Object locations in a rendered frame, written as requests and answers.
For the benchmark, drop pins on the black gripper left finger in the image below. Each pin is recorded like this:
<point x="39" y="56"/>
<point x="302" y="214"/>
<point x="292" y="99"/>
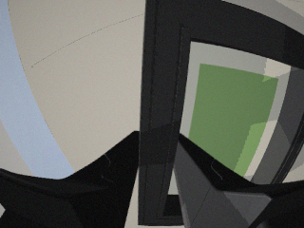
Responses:
<point x="97" y="196"/>

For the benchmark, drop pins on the black picture frame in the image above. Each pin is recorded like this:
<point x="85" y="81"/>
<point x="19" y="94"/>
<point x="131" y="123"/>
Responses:
<point x="228" y="78"/>

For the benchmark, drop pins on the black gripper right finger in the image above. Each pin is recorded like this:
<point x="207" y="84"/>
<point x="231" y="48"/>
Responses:
<point x="214" y="196"/>

